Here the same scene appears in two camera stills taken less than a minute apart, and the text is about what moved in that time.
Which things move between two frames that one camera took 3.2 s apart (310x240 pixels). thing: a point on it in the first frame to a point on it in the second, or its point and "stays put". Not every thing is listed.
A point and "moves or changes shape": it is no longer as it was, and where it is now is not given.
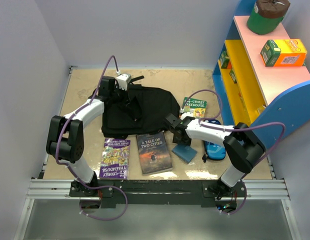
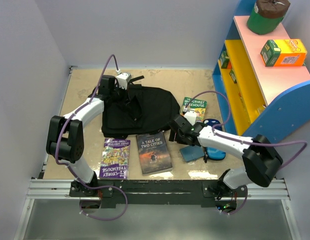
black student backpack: [137, 111] stays put
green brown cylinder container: [266, 15] stays put
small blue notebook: [185, 152] moves or changes shape
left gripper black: [124, 92] stays put
